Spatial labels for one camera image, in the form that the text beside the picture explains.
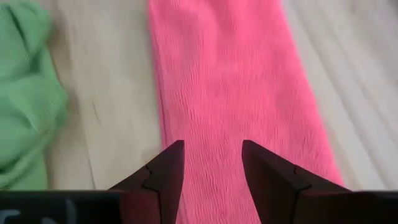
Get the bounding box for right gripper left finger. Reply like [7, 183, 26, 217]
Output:
[108, 140, 185, 224]

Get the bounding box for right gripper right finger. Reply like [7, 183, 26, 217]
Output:
[242, 140, 349, 224]

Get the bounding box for pink microfiber towel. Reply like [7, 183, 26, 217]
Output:
[148, 0, 345, 224]

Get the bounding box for green microfiber towel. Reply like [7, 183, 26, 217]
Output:
[0, 0, 68, 190]

